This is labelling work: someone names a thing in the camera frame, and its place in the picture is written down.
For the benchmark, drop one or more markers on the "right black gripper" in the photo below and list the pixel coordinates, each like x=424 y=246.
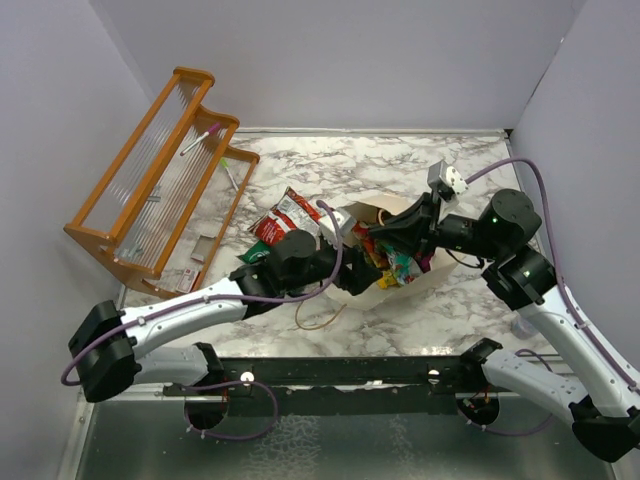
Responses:
x=417 y=227

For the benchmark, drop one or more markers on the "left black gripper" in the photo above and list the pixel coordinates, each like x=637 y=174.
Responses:
x=360 y=274

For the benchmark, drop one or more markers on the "white paper bag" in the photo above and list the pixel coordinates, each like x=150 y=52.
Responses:
x=373 y=211

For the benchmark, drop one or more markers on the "red chips bag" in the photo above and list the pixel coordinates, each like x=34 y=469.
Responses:
x=291 y=212

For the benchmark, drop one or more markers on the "green chips bag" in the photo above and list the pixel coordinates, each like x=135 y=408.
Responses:
x=255 y=253

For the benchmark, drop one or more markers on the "teal snack packet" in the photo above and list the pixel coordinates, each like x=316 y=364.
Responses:
x=403 y=264

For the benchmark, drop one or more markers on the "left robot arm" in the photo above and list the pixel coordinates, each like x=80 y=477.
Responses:
x=115 y=348

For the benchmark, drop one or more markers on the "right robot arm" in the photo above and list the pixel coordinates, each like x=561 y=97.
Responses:
x=602 y=404

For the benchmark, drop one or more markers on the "yellow snack packet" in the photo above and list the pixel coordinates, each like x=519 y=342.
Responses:
x=389 y=279

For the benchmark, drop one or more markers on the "small plastic cup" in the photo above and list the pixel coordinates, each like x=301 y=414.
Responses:
x=522 y=329

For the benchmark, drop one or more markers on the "grey metal box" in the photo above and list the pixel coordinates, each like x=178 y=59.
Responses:
x=202 y=248

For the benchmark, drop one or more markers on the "red white small box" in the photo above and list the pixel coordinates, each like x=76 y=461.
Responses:
x=187 y=280

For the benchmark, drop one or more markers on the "green capped marker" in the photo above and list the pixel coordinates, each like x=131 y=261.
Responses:
x=226 y=167

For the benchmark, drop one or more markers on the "orange wooden rack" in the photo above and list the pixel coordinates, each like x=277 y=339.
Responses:
x=138 y=213

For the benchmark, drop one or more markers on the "pink capped marker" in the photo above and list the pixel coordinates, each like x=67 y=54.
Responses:
x=197 y=141

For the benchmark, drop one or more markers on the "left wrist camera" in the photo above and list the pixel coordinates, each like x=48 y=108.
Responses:
x=345 y=222

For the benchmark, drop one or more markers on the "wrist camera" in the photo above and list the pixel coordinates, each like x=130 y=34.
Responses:
x=446 y=184
x=345 y=222

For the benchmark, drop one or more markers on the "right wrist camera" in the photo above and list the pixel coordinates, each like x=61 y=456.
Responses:
x=446 y=184

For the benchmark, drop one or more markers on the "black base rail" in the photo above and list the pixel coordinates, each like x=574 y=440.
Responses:
x=328 y=386

